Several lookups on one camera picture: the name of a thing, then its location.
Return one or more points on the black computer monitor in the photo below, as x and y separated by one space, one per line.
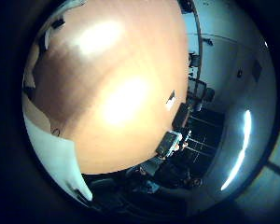
168 143
180 115

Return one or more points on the small black white block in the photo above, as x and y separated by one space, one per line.
171 100

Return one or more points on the ceiling light strip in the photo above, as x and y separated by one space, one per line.
241 149

